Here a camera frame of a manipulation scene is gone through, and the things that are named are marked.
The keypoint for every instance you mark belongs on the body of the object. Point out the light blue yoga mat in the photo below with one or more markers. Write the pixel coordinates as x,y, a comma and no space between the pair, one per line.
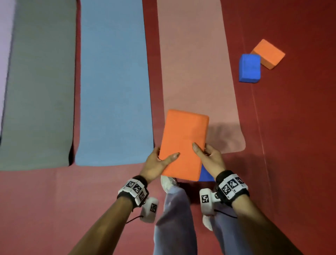
115,78

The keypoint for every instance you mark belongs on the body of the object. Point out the black wristband with marker tags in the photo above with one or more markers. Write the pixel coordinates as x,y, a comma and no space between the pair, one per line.
232,187
134,191

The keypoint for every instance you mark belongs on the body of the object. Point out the person's right hand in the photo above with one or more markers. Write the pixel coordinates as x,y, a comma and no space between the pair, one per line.
212,163

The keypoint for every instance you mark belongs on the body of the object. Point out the person's right forearm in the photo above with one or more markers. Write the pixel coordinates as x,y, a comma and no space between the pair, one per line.
262,228

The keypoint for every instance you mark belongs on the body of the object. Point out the person's left forearm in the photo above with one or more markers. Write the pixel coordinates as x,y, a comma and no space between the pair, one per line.
102,228

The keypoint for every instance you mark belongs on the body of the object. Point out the person's left hand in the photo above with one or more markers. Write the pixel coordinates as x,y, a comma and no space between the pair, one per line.
155,168

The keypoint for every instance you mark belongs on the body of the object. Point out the person's white shoe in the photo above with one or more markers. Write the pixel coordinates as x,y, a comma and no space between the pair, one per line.
207,223
169,184

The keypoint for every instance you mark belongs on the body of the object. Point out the lilac yoga mat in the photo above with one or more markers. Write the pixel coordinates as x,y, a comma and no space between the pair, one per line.
5,52

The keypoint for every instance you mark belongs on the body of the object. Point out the green yoga mat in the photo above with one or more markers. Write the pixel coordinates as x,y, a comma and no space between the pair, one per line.
39,92

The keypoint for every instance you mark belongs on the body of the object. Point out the peach yoga mat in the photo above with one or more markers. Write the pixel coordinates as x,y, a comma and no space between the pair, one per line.
194,65

